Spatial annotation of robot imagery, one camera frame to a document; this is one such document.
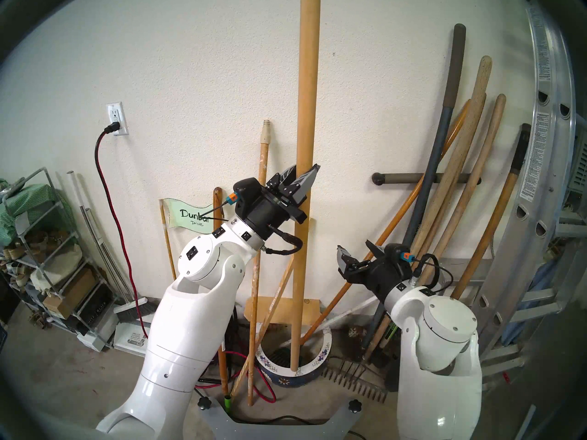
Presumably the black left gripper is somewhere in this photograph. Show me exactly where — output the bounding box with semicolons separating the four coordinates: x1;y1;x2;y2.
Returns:
240;165;321;242

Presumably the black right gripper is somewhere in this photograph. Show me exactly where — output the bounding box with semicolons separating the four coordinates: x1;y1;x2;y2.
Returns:
337;240;412;303

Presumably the paint-speckled pole with threaded tip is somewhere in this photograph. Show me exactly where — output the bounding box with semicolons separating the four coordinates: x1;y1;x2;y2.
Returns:
247;119;272;407

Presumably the thick plain wooden dowel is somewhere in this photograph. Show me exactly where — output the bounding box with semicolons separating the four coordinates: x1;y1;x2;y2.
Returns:
290;0;321;372

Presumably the floral ceramic pot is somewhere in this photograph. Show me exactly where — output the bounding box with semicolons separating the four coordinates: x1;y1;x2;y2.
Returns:
255;327;333;389

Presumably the small plywood board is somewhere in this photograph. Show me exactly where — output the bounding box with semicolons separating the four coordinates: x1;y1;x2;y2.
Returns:
243;297;321;326

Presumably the thin flat wooden slat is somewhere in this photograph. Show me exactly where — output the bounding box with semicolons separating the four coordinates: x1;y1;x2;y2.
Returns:
229;217;315;398

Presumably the green Dunbar Drive sign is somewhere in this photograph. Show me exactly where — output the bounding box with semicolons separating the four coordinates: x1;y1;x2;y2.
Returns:
163;197;216;235

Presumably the metal garden rake head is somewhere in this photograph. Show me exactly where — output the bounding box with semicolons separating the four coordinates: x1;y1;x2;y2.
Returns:
321;356;390;404

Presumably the blue shaft with grey grip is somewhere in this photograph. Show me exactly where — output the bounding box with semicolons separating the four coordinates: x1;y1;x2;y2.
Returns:
362;23;467;350

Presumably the bundle of metal rods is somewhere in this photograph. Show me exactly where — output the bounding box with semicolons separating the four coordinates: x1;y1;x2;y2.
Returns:
80;206;133;304

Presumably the grey bristle hand broom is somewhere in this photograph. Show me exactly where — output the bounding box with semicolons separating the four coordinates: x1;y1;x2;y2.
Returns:
114;297;156;325

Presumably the white dustpan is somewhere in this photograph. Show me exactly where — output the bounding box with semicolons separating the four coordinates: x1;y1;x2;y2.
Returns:
112;311;166;357

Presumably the aluminium ladder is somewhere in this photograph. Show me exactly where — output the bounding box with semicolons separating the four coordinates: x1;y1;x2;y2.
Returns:
452;0;578;385

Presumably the black shoe box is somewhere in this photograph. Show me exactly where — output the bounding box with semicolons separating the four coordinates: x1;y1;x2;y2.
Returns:
76;286;115;327

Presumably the white flat strip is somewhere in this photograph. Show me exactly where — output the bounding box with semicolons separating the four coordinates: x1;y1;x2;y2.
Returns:
514;405;537;440

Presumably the grey vented unit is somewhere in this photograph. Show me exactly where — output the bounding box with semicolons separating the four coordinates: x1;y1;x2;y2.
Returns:
566;123;587;206

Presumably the brown cardboard box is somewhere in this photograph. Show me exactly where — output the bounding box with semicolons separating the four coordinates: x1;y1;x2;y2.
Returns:
44;267;99;319

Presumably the white cloth bag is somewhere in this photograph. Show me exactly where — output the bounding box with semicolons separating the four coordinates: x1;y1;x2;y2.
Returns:
30;244;85;293

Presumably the white box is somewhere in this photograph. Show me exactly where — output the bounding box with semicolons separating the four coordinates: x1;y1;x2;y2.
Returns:
76;327;108;352

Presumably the grey metal shoe rack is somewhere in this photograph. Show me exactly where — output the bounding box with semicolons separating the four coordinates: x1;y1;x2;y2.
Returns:
0;168;115;348

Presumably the green checked cloth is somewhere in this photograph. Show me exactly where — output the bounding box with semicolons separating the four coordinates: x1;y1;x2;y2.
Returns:
0;178;69;247

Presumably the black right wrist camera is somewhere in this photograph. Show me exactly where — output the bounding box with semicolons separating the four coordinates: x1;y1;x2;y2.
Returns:
384;243;415;268

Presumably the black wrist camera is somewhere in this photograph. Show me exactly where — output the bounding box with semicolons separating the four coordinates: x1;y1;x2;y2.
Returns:
384;243;415;268
233;178;264;210

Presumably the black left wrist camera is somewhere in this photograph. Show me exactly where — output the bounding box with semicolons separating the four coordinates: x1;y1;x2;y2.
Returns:
233;178;264;210

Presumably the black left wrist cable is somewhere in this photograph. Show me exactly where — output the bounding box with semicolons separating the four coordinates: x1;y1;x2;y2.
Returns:
202;205;304;256

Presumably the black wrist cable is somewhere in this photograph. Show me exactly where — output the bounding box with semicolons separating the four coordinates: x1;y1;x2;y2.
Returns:
202;205;304;256
411;253;454;294

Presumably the glossy orange rake handle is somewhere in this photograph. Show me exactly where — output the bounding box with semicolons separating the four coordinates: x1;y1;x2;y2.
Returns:
298;99;472;348

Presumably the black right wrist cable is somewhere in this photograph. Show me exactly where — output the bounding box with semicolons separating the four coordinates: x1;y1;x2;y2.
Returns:
411;253;454;294

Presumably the dark wooden stick with cord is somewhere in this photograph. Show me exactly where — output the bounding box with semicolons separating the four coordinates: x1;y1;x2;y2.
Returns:
213;187;230;397

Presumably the grey wall hook bar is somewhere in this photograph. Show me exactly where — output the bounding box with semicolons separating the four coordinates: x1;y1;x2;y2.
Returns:
371;172;482;187

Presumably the brown handle with black grip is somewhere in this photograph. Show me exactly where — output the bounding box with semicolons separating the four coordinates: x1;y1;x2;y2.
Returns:
451;123;532;300

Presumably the thick pale wooden tool handle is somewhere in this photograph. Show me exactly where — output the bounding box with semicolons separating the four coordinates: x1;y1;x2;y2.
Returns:
365;55;493;359

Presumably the black base cable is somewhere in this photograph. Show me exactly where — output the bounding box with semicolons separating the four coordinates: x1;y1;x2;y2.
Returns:
227;414;333;426

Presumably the red and black power cord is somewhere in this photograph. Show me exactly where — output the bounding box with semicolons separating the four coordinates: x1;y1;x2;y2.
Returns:
94;122;278;404

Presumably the white wall outlet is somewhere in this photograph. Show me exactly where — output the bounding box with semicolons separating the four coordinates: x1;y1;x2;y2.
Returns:
106;102;129;136

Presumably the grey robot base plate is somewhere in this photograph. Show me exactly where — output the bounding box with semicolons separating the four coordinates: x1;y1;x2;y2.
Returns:
198;400;364;440

